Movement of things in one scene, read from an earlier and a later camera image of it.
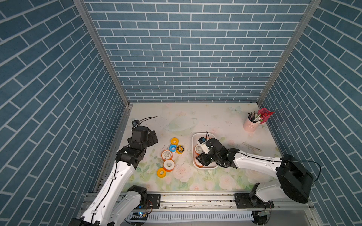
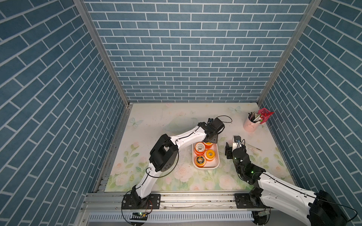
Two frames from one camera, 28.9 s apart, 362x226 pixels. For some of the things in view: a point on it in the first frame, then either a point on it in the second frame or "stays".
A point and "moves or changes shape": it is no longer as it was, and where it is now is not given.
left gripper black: (151, 141) → (215, 138)
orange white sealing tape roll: (166, 154) moves or changes shape
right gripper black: (202, 159) → (228, 151)
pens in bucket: (254, 117) stays
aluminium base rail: (217, 201) stays
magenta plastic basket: (266, 114) stays
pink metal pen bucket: (250, 126) stays
